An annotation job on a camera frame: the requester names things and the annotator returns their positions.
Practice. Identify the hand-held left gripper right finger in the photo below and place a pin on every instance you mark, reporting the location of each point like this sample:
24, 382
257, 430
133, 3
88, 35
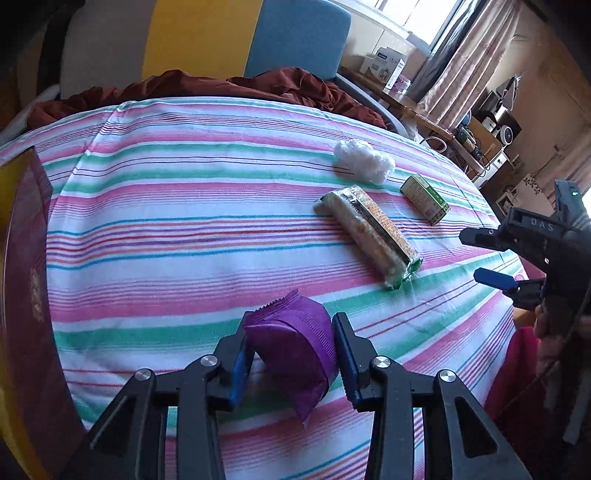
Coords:
344, 360

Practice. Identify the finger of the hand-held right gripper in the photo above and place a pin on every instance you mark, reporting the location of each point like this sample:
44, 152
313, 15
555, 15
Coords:
494, 278
482, 237

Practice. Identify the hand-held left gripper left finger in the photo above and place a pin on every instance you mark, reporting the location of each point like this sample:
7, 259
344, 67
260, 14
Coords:
240, 374

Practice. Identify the purple snack packet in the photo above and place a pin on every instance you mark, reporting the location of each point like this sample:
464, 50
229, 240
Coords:
295, 350

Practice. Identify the golden metal tin box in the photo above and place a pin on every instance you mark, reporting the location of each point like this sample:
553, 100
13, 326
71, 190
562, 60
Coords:
27, 300

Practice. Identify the person's right hand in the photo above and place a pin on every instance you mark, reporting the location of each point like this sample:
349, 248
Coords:
542, 327

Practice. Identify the small green box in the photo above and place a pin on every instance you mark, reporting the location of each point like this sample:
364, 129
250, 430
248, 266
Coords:
425, 198

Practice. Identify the person's red clothing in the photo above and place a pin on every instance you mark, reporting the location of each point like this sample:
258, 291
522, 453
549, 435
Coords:
512, 383

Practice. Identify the long cracker packet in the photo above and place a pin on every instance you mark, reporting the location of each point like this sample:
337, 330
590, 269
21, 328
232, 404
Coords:
369, 230

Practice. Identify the black speaker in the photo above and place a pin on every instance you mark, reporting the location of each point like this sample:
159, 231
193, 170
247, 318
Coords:
501, 124

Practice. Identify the wooden desk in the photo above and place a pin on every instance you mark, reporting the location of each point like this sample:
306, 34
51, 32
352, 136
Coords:
434, 115

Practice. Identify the white crumpled plastic wad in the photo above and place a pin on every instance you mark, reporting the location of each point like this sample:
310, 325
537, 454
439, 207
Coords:
364, 159

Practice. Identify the striped bed sheet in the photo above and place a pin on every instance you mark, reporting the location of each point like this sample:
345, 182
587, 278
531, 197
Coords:
184, 230

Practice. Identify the pink patterned curtain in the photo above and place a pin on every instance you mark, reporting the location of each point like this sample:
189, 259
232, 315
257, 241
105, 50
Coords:
471, 60

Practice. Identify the white cardboard box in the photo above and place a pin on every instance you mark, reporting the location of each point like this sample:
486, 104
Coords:
385, 67

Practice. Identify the maroon blanket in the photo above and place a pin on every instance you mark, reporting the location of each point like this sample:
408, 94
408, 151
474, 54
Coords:
207, 87

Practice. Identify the grey yellow blue headboard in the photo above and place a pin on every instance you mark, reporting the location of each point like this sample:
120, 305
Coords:
198, 37

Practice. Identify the white bed side rail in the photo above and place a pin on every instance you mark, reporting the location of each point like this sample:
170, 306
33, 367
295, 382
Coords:
30, 113

